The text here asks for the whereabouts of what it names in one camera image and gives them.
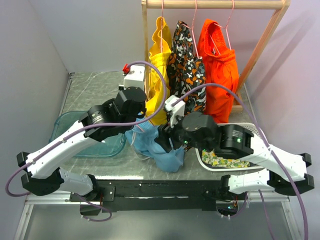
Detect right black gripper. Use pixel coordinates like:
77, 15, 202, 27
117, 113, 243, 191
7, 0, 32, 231
153, 109, 213, 152

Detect light blue shorts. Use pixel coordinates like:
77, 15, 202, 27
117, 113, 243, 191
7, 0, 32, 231
124, 125, 185, 173

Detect pink wire hanger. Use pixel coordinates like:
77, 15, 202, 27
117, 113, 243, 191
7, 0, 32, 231
130, 120, 155, 160

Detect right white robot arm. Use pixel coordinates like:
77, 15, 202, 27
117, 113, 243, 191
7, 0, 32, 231
155, 112, 315, 200

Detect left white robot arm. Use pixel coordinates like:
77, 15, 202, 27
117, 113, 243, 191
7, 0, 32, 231
17, 86, 146, 201

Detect yellow shorts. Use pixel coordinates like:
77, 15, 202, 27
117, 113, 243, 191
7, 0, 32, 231
146, 17, 172, 117

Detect camouflage print shorts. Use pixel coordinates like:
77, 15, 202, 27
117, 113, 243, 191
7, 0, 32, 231
166, 21, 206, 98

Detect orange shorts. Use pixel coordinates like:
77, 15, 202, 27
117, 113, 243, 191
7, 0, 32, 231
197, 19, 239, 123

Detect pink hanger under yellow shorts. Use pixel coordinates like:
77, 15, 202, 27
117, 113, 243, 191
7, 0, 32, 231
160, 0, 165, 53

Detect pink hanger under camouflage shorts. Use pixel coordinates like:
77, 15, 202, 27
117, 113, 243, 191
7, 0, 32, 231
182, 0, 200, 59

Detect pink hanger under orange shorts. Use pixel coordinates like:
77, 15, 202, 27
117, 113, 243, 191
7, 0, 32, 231
209, 0, 235, 56

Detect lemon print cloth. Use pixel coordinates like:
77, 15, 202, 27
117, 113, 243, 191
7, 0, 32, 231
201, 151, 251, 169

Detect white perforated basket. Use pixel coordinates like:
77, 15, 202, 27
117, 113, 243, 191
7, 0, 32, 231
195, 122, 263, 172

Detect teal plastic basin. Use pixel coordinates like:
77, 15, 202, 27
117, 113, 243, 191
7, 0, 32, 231
49, 111, 126, 158

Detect wooden clothes rack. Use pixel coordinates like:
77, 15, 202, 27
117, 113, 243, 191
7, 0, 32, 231
141, 0, 291, 97

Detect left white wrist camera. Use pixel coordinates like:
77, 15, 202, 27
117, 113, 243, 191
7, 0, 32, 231
122, 64, 145, 91

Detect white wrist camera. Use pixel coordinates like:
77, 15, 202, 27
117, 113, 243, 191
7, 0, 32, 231
164, 95, 186, 128
122, 64, 145, 91

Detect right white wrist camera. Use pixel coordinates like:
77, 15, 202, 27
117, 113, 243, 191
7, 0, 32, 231
164, 95, 186, 128

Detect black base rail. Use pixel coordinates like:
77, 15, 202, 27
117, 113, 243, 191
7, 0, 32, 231
53, 178, 247, 217

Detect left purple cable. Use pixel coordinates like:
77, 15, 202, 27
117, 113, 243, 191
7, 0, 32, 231
5, 61, 168, 197

